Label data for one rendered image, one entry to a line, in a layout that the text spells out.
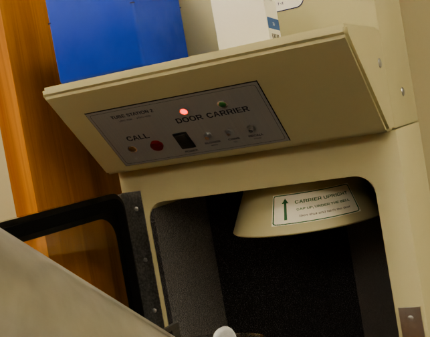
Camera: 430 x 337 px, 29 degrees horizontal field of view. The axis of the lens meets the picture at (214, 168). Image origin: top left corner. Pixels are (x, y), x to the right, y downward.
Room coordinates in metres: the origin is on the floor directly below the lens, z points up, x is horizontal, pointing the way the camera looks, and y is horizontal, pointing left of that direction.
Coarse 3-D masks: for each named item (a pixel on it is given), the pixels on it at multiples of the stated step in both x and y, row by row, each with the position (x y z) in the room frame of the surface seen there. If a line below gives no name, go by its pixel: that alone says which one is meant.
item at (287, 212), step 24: (264, 192) 0.91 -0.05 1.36; (288, 192) 0.90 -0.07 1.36; (312, 192) 0.89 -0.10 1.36; (336, 192) 0.89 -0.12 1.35; (360, 192) 0.91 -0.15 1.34; (240, 216) 0.94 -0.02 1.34; (264, 216) 0.90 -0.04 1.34; (288, 216) 0.88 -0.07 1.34; (312, 216) 0.88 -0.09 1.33; (336, 216) 0.88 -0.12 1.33; (360, 216) 0.89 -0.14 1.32
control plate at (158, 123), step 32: (192, 96) 0.80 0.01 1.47; (224, 96) 0.79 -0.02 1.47; (256, 96) 0.78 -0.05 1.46; (96, 128) 0.87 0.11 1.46; (128, 128) 0.86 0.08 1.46; (160, 128) 0.85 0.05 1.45; (192, 128) 0.84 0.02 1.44; (224, 128) 0.83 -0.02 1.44; (256, 128) 0.82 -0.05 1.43; (128, 160) 0.90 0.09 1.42
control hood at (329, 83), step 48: (240, 48) 0.75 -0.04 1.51; (288, 48) 0.73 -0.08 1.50; (336, 48) 0.72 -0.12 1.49; (48, 96) 0.85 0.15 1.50; (96, 96) 0.83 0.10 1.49; (144, 96) 0.81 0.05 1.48; (288, 96) 0.78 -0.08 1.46; (336, 96) 0.77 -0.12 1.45; (384, 96) 0.79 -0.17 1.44; (96, 144) 0.89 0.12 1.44; (288, 144) 0.83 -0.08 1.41
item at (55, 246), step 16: (96, 224) 0.88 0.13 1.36; (32, 240) 0.80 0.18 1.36; (48, 240) 0.82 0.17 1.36; (64, 240) 0.84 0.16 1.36; (80, 240) 0.86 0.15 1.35; (96, 240) 0.88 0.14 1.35; (112, 240) 0.90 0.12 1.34; (48, 256) 0.82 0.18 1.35; (64, 256) 0.84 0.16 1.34; (80, 256) 0.86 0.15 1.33; (96, 256) 0.88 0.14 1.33; (112, 256) 0.90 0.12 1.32; (80, 272) 0.85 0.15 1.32; (96, 272) 0.87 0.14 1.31; (112, 272) 0.89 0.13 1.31; (112, 288) 0.89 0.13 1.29
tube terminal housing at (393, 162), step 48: (192, 0) 0.89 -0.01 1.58; (336, 0) 0.83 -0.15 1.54; (384, 0) 0.84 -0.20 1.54; (192, 48) 0.90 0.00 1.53; (384, 48) 0.82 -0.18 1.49; (336, 144) 0.84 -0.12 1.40; (384, 144) 0.82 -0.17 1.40; (144, 192) 0.94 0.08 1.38; (192, 192) 0.91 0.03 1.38; (384, 192) 0.82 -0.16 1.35; (384, 240) 0.82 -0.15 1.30
